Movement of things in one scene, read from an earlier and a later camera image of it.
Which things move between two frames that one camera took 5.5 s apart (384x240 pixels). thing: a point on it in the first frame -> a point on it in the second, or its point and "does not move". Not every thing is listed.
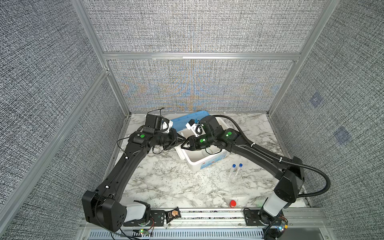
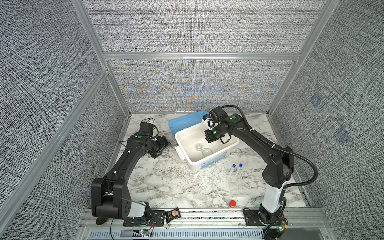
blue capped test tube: [240, 166] does not move
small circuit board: [172, 214] does not move
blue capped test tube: [232, 172] does not move
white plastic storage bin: [198, 160] does not move
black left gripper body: [167, 139] -> [158, 145]
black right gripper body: [200, 142] -> [214, 133]
